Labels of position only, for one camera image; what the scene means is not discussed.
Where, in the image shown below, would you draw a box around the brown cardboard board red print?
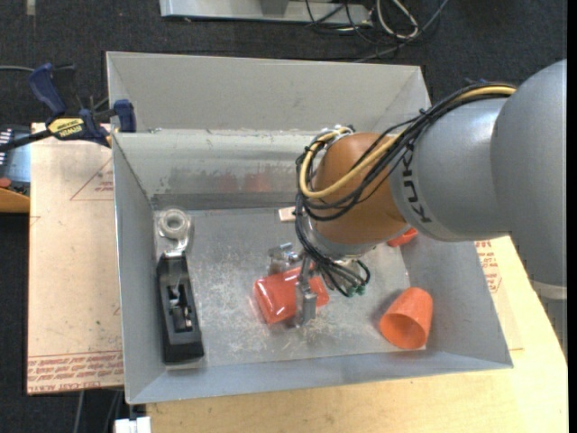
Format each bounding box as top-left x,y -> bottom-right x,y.
26,123 -> 125,396

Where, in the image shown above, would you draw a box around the clear glass jar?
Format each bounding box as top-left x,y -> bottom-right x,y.
156,207 -> 196,259

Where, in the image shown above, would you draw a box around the grey metal bin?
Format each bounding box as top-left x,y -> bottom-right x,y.
105,51 -> 515,406

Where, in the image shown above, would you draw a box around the black stapler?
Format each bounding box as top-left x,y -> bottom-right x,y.
155,251 -> 206,364

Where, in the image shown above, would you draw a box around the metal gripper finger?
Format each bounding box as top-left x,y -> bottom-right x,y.
294,285 -> 323,329
267,242 -> 302,276

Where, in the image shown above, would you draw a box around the orange plastic cup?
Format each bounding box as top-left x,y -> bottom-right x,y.
386,226 -> 419,249
378,286 -> 435,351
251,265 -> 331,327

